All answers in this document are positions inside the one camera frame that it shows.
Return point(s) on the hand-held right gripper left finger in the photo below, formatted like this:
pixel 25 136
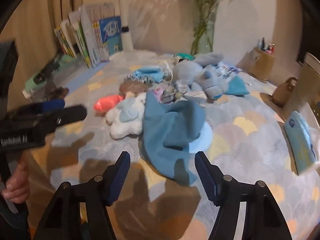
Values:
pixel 120 177

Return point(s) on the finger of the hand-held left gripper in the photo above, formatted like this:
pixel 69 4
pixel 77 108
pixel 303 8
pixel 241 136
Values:
pixel 72 112
pixel 51 104

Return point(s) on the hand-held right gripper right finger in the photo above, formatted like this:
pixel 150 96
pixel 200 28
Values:
pixel 207 177

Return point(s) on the light blue knitted item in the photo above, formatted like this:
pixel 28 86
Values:
pixel 150 71

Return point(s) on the person's left forearm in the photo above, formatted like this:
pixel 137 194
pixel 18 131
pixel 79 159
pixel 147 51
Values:
pixel 12 222

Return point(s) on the person's left hand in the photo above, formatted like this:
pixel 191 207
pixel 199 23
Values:
pixel 16 187

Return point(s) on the black object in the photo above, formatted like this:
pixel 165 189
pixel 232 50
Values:
pixel 46 72

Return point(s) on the light green box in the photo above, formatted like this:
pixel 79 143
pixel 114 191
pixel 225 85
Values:
pixel 66 63

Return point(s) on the white plush toy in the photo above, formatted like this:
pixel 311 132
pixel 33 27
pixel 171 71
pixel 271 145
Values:
pixel 126 120

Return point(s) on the brown hedgehog plush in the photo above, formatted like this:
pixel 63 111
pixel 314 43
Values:
pixel 133 88

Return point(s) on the row of books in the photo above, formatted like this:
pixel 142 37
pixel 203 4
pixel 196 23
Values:
pixel 92 37

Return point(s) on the white cylinder with black band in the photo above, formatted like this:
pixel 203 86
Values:
pixel 127 38

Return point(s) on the plaid fabric pouch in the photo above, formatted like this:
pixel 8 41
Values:
pixel 172 92

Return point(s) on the teal towel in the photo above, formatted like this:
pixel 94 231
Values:
pixel 237 86

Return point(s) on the blue tissue pack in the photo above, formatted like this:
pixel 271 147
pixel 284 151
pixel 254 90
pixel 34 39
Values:
pixel 300 142

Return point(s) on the blue-grey plush elephant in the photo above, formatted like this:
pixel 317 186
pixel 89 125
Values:
pixel 192 72

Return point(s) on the small brown bag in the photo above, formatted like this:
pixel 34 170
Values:
pixel 285 93

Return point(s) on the green round object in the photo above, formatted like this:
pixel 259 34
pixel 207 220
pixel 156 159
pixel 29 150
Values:
pixel 185 56

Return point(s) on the woven pen holder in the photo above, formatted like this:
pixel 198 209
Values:
pixel 261 65

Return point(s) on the glass vase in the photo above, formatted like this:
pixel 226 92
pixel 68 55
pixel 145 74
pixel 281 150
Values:
pixel 203 37

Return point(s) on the bunch of pens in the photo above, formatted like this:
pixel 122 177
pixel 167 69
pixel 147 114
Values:
pixel 266 46

